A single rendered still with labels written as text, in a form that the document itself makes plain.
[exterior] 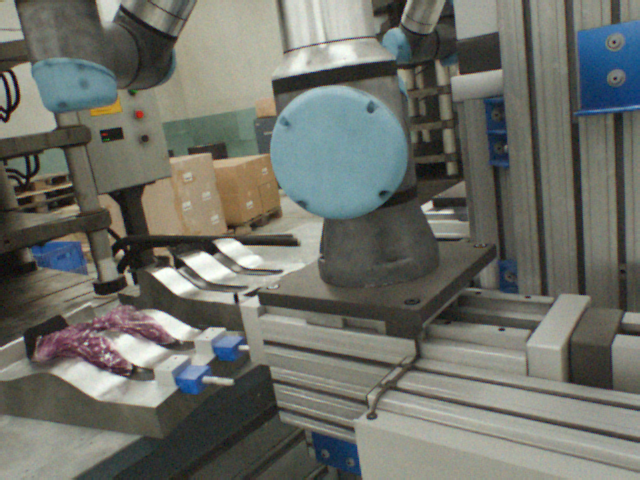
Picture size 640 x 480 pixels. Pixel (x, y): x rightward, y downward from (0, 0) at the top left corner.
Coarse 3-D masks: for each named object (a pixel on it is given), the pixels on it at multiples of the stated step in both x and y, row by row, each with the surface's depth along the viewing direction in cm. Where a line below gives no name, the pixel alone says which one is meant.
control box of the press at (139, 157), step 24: (120, 96) 179; (144, 96) 185; (96, 120) 173; (120, 120) 179; (144, 120) 185; (96, 144) 173; (120, 144) 179; (144, 144) 186; (96, 168) 174; (120, 168) 180; (144, 168) 186; (168, 168) 193; (120, 192) 188; (144, 216) 193; (144, 264) 194
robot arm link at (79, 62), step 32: (32, 0) 51; (64, 0) 51; (32, 32) 51; (64, 32) 51; (96, 32) 54; (32, 64) 53; (64, 64) 52; (96, 64) 53; (128, 64) 60; (64, 96) 53; (96, 96) 54
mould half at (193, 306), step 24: (216, 240) 148; (192, 264) 132; (216, 264) 134; (240, 264) 136; (264, 264) 136; (288, 264) 131; (144, 288) 131; (168, 288) 123; (192, 288) 124; (168, 312) 126; (192, 312) 120; (216, 312) 113; (240, 312) 108
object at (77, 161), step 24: (72, 120) 154; (0, 168) 203; (72, 168) 157; (0, 192) 203; (96, 192) 162; (96, 240) 162; (24, 264) 209; (96, 264) 164; (96, 288) 165; (120, 288) 166
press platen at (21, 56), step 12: (0, 48) 146; (12, 48) 146; (24, 48) 146; (0, 60) 148; (12, 60) 151; (24, 60) 153; (0, 72) 168; (12, 72) 181; (0, 108) 201; (12, 108) 195
